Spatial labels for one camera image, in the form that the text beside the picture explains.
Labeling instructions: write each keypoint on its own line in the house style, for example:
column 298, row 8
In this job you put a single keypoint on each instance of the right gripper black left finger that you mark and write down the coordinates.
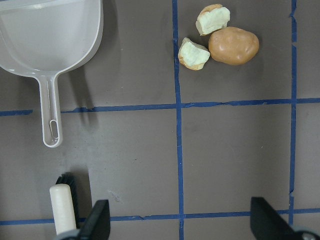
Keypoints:
column 97, row 226

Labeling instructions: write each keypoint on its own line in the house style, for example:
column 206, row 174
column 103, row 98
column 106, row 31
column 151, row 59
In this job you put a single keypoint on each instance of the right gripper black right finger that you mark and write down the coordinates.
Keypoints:
column 267, row 224

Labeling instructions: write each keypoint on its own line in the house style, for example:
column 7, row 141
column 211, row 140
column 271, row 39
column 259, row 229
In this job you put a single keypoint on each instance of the white plastic dustpan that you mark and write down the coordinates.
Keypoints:
column 43, row 39

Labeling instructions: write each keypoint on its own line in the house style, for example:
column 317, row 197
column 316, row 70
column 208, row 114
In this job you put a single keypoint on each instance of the brown potato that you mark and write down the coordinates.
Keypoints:
column 233, row 46

